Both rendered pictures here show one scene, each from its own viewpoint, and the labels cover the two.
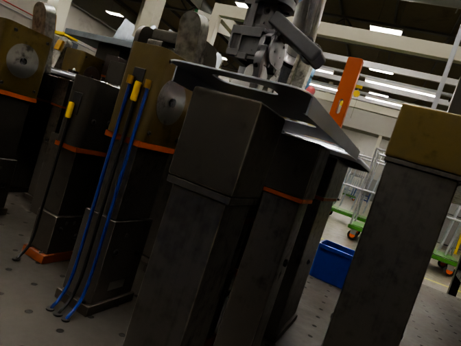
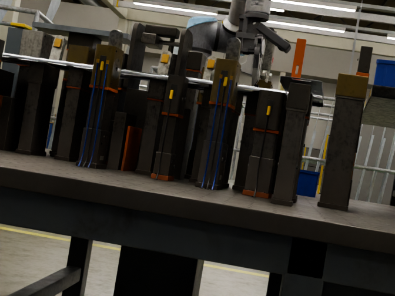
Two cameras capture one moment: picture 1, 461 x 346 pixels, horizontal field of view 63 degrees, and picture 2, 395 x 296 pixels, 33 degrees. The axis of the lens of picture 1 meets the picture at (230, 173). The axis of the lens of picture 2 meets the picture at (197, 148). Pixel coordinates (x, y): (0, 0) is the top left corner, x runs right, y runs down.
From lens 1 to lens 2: 1.37 m
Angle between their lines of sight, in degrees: 14
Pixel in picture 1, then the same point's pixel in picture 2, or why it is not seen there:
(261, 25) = (251, 30)
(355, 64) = (301, 43)
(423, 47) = not seen: outside the picture
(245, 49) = (245, 46)
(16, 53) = (115, 64)
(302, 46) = (279, 42)
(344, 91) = (298, 60)
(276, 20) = (261, 28)
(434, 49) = not seen: outside the picture
